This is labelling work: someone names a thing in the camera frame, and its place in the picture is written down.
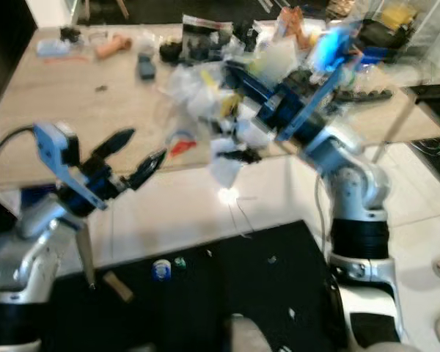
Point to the tall orange object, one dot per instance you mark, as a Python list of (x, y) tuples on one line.
[(293, 26)]

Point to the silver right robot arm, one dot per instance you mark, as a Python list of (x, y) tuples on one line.
[(352, 183)]

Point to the white plastic bag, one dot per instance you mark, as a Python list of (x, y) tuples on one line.
[(198, 92)]

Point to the printed black white bag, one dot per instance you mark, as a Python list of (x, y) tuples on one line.
[(205, 37)]

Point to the blue plastic pack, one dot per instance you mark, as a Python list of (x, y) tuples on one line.
[(53, 49)]

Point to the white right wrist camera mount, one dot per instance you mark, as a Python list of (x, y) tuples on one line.
[(336, 48)]

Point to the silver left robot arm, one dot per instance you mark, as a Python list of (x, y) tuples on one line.
[(29, 249)]

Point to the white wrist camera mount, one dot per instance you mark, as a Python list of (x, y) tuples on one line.
[(336, 48), (55, 147)]

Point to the black power strip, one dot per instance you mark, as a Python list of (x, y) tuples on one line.
[(370, 95)]

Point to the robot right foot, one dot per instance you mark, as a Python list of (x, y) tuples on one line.
[(257, 337)]

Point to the yellow plastic object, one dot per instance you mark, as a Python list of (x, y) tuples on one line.
[(396, 17)]

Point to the red plastic scrap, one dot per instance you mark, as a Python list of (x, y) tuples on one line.
[(177, 147)]

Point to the small green cap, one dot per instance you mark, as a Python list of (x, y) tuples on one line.
[(180, 262)]

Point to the light wooden table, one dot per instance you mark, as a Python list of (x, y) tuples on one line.
[(103, 110)]

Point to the black lumpy object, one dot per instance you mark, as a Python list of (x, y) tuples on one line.
[(171, 51)]

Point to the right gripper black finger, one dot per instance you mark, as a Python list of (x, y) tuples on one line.
[(247, 79)]

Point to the small wooden block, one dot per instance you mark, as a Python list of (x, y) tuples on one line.
[(117, 286)]

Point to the black floor rug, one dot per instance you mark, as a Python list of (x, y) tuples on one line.
[(198, 315)]

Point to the peach coloured soft object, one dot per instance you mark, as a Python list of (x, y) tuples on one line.
[(114, 46)]

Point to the small white scrap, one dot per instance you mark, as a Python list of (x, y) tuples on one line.
[(292, 314), (272, 259)]

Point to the small black object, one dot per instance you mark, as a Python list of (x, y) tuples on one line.
[(70, 34)]

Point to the small dark grey box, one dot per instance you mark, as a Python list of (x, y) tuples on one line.
[(148, 67)]

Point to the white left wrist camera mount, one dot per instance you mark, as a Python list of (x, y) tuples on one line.
[(55, 147)]

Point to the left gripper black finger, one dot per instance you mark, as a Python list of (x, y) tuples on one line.
[(149, 170), (119, 142)]

